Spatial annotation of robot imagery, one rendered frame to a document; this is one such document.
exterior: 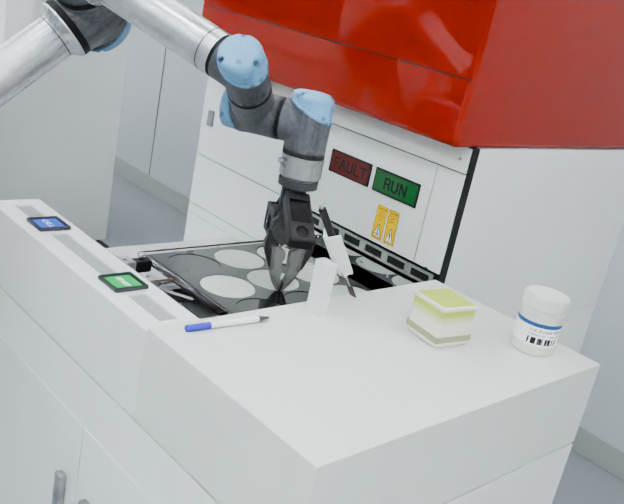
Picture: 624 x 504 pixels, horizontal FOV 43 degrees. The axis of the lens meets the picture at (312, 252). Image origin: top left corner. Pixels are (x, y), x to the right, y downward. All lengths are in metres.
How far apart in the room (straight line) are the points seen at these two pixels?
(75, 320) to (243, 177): 0.75
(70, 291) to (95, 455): 0.25
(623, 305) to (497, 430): 1.87
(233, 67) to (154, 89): 3.79
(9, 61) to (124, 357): 0.63
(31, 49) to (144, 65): 3.60
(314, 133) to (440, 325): 0.40
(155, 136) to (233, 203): 3.10
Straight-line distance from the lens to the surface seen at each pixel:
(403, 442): 0.99
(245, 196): 1.92
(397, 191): 1.57
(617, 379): 3.07
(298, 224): 1.36
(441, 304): 1.22
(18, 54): 1.57
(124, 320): 1.17
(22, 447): 1.56
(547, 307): 1.28
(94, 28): 1.58
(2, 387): 1.60
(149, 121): 5.10
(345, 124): 1.67
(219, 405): 1.00
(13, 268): 1.50
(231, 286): 1.46
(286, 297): 1.46
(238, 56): 1.28
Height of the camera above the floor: 1.45
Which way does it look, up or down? 19 degrees down
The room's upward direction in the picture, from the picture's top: 12 degrees clockwise
